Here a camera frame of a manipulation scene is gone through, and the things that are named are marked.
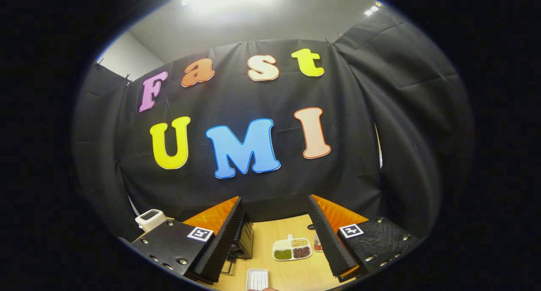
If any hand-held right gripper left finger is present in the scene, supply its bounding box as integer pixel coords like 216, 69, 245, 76
131, 197, 245, 283

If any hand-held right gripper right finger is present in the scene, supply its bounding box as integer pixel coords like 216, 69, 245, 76
306, 194, 421, 279

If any black electric oven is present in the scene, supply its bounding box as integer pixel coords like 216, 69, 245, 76
220, 221, 254, 275

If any white divided dish with beans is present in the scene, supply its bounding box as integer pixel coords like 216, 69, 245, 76
272, 234, 313, 261

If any white rectangular dish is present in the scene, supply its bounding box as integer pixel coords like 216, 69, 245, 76
246, 269, 269, 291

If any white toaster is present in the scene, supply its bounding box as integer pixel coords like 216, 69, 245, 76
135, 209, 167, 232

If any black backdrop cloth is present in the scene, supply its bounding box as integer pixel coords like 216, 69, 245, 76
72, 6, 476, 241

